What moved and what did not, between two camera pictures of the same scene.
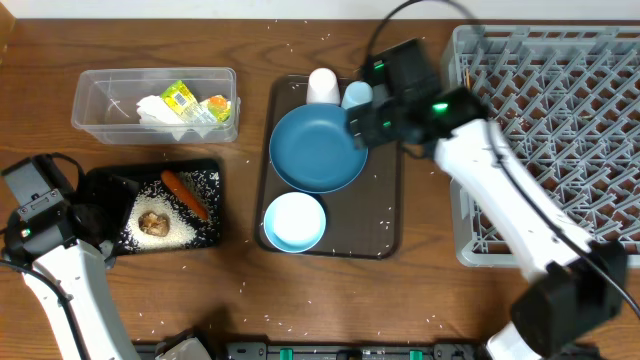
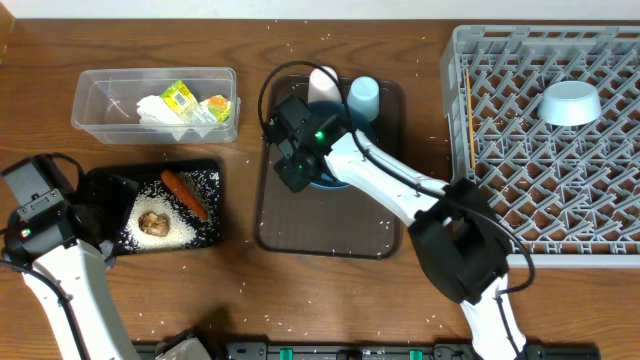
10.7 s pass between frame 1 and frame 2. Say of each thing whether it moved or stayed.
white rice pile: stayed
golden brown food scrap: stayed
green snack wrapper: stayed
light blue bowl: moved
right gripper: moved
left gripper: stayed
